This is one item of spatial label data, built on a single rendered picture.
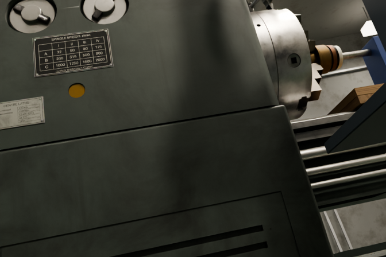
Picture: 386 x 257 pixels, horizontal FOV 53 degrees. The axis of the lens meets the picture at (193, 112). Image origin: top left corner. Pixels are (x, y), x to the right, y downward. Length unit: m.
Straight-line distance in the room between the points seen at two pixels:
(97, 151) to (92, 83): 0.14
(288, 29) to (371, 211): 10.69
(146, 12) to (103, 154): 0.32
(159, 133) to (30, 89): 0.26
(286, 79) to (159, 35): 0.34
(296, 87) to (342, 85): 11.52
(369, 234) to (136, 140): 10.88
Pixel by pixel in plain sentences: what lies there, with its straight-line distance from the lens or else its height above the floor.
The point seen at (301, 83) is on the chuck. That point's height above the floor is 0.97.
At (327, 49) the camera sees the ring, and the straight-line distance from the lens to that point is 1.17.
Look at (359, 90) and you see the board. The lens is 0.96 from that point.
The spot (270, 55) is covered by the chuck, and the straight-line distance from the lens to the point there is 0.96.
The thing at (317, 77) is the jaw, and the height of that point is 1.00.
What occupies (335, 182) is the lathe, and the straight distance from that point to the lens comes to 0.88.
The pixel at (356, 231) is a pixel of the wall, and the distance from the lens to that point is 11.36.
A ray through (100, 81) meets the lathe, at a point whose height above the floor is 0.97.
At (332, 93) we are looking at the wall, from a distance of 12.29.
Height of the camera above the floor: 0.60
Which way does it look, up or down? 22 degrees up
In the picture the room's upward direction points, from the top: 13 degrees counter-clockwise
